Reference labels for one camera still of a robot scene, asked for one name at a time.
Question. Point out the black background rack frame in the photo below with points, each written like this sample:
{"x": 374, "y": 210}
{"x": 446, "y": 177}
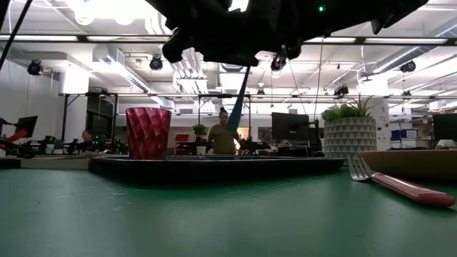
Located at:
{"x": 64, "y": 114}

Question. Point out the blue spoon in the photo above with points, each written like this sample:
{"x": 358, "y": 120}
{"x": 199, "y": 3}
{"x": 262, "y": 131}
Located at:
{"x": 238, "y": 107}

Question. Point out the dark green serving tray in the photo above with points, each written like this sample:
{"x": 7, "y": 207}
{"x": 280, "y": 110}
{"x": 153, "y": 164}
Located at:
{"x": 214, "y": 167}

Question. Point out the black ceiling-mounted camera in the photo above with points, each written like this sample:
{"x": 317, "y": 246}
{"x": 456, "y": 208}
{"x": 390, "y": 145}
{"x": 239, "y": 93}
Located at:
{"x": 156, "y": 63}
{"x": 341, "y": 90}
{"x": 35, "y": 68}
{"x": 408, "y": 66}
{"x": 277, "y": 65}

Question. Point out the person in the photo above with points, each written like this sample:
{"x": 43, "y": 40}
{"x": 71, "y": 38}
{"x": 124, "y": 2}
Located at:
{"x": 87, "y": 141}
{"x": 223, "y": 139}

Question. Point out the black computer monitor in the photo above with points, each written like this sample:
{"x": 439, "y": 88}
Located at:
{"x": 290, "y": 126}
{"x": 445, "y": 126}
{"x": 26, "y": 125}

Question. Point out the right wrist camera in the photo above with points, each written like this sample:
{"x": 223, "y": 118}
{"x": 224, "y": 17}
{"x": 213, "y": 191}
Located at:
{"x": 175, "y": 48}

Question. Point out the wooden bowl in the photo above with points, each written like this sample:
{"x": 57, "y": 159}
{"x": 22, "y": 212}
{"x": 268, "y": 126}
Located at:
{"x": 410, "y": 164}

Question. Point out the succulent in patterned pot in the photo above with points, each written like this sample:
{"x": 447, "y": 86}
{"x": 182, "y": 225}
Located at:
{"x": 350, "y": 137}

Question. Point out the green table mat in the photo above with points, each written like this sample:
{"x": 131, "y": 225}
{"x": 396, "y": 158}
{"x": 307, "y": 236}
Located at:
{"x": 178, "y": 221}

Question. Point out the blue storage bins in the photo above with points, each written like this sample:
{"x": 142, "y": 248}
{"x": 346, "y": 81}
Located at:
{"x": 404, "y": 138}

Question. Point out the small plant in white pot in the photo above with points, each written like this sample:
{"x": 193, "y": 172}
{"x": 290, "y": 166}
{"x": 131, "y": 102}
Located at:
{"x": 200, "y": 137}

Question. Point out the black aluminium frame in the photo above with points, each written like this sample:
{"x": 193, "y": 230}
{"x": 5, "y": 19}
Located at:
{"x": 9, "y": 163}

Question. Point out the long overhead light bar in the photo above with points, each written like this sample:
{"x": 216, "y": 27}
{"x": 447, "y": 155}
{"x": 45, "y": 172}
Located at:
{"x": 46, "y": 38}

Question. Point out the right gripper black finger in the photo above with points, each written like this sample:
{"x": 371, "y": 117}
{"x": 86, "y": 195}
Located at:
{"x": 232, "y": 57}

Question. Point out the red faceted cup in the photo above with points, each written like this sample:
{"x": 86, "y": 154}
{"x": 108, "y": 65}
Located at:
{"x": 148, "y": 133}

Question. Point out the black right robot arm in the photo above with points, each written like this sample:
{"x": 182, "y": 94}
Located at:
{"x": 357, "y": 14}

